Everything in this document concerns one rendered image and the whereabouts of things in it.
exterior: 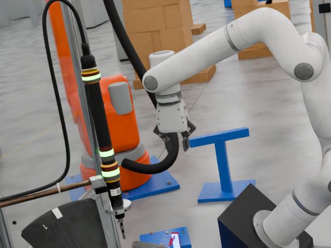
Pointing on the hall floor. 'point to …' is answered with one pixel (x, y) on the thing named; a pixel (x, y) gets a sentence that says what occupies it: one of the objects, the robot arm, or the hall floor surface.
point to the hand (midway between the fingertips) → (177, 145)
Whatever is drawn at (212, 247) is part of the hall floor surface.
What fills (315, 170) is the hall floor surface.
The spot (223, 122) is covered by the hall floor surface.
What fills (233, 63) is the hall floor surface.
